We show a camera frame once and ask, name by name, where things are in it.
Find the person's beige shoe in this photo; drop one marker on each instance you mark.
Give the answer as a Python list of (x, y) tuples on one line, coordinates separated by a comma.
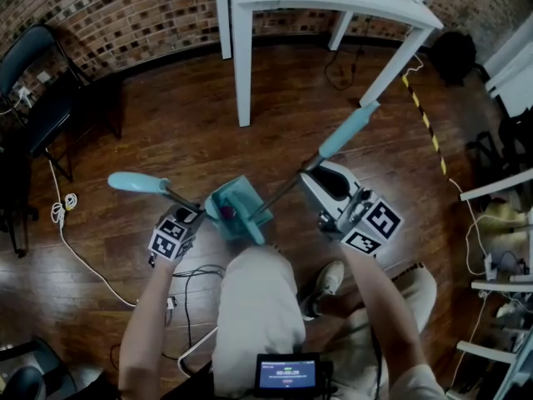
[(327, 286)]

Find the white shelf rack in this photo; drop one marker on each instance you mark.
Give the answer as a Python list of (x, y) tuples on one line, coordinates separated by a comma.
[(499, 286)]

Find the black folding chair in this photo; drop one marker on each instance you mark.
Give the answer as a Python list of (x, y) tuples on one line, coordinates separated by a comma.
[(39, 111)]

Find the person's left trouser leg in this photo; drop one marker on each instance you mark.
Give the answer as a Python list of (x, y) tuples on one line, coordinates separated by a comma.
[(258, 306)]

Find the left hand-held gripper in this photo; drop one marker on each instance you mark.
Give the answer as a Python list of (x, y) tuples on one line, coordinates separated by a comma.
[(172, 240)]

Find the white panel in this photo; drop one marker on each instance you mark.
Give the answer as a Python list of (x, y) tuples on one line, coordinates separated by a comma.
[(510, 69)]

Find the black chest-mounted screen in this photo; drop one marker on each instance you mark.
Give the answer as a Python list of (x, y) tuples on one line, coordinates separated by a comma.
[(287, 375)]

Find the person's left forearm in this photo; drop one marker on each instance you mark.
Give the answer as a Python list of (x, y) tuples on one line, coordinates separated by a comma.
[(143, 327)]

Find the person's right trouser leg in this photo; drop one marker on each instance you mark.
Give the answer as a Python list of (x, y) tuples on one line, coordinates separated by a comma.
[(412, 294)]

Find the person's right forearm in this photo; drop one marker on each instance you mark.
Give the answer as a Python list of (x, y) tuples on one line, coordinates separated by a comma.
[(381, 306)]

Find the dark wooden floor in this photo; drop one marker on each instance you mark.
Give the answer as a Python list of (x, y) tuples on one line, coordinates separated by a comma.
[(166, 140)]

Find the black padded seat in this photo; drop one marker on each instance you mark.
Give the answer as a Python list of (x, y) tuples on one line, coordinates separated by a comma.
[(23, 383)]

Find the black bag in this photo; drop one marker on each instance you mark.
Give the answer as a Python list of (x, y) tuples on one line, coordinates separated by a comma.
[(454, 56)]

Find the white metal stool frame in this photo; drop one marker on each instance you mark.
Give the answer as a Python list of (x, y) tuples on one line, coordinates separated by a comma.
[(195, 348)]

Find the yellow black striped strip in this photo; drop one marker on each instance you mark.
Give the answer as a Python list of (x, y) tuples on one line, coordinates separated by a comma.
[(429, 127)]

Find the person's trouser leg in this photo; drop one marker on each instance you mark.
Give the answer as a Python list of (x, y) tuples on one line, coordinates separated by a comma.
[(258, 306), (412, 294)]

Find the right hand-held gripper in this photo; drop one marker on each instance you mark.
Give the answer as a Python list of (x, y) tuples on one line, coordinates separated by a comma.
[(377, 221)]

